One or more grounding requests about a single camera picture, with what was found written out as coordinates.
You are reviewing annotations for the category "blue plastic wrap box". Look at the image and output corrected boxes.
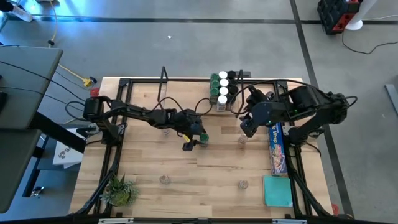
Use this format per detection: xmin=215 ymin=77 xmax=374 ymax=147
xmin=266 ymin=123 xmax=289 ymax=175

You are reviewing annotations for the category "black-lid jar rust spice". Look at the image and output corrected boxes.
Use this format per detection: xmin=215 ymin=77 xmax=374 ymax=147
xmin=226 ymin=94 xmax=238 ymax=110

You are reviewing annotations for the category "yellow extension cord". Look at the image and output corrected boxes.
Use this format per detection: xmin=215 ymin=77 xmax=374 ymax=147
xmin=58 ymin=63 xmax=93 ymax=88

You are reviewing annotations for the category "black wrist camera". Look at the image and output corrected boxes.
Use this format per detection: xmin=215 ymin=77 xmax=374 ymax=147
xmin=182 ymin=140 xmax=200 ymax=152
xmin=239 ymin=118 xmax=259 ymax=138

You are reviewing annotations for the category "green potted succulent plant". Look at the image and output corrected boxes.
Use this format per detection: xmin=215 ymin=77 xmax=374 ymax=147
xmin=99 ymin=174 xmax=140 ymax=207

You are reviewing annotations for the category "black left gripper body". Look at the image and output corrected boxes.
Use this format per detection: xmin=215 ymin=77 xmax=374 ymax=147
xmin=169 ymin=108 xmax=206 ymax=137

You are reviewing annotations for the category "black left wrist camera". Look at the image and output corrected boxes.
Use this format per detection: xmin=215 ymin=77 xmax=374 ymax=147
xmin=182 ymin=140 xmax=200 ymax=152

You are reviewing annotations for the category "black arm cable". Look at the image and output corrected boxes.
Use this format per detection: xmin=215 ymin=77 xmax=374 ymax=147
xmin=234 ymin=78 xmax=315 ymax=118
xmin=154 ymin=96 xmax=214 ymax=116

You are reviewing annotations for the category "person's foot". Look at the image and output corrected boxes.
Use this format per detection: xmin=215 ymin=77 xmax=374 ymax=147
xmin=0 ymin=1 xmax=34 ymax=23

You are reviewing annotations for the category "small metal clip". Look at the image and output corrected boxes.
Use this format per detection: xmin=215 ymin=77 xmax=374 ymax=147
xmin=30 ymin=185 xmax=45 ymax=197

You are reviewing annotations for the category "dark grey desk top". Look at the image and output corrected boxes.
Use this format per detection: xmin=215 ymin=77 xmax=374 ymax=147
xmin=0 ymin=128 xmax=43 ymax=214

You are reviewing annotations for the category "thin black desk cable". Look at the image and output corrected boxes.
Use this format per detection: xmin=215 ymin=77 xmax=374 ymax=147
xmin=0 ymin=85 xmax=81 ymax=110
xmin=0 ymin=60 xmax=91 ymax=103

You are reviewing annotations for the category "white stand base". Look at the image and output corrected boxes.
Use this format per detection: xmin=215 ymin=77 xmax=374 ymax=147
xmin=345 ymin=0 xmax=379 ymax=32

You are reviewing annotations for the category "white printed box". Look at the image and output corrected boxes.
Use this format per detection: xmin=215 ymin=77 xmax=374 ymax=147
xmin=52 ymin=141 xmax=85 ymax=169

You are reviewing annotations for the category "black red tool case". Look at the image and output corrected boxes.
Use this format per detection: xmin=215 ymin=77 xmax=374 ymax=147
xmin=317 ymin=0 xmax=363 ymax=35

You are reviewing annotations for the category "yellow cable black plug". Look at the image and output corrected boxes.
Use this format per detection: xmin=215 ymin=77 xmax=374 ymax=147
xmin=47 ymin=0 xmax=59 ymax=47

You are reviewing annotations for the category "white floor cable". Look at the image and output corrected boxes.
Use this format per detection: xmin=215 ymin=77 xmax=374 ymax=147
xmin=363 ymin=14 xmax=398 ymax=22

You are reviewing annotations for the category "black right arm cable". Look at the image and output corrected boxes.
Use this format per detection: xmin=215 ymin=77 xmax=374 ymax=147
xmin=234 ymin=78 xmax=315 ymax=118

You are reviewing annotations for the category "black metal table frame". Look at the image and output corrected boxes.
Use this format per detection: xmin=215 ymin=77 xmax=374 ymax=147
xmin=73 ymin=77 xmax=333 ymax=218

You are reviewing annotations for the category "grey metal bar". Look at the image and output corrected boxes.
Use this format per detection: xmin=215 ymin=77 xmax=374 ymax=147
xmin=384 ymin=83 xmax=398 ymax=116

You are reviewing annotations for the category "silver metal bracket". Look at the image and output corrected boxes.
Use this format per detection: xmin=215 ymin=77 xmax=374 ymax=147
xmin=272 ymin=218 xmax=308 ymax=224
xmin=98 ymin=217 xmax=134 ymax=224

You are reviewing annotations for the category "black diagonal beam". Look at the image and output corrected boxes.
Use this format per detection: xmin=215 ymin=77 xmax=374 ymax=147
xmin=29 ymin=111 xmax=88 ymax=154

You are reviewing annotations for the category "wooden shelf black metal frame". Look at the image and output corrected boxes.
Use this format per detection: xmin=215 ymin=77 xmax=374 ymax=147
xmin=156 ymin=66 xmax=245 ymax=119

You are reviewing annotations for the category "teal square pad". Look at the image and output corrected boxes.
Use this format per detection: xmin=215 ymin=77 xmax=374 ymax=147
xmin=262 ymin=175 xmax=294 ymax=208

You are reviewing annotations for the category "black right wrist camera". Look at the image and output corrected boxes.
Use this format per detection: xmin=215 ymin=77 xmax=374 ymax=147
xmin=239 ymin=118 xmax=259 ymax=138

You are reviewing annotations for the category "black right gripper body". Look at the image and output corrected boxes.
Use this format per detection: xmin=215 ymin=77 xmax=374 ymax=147
xmin=244 ymin=100 xmax=277 ymax=128

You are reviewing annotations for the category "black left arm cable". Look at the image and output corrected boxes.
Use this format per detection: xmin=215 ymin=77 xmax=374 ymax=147
xmin=154 ymin=96 xmax=214 ymax=116

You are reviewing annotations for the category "black floor cable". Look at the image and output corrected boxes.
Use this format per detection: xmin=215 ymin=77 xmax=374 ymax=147
xmin=341 ymin=29 xmax=398 ymax=55

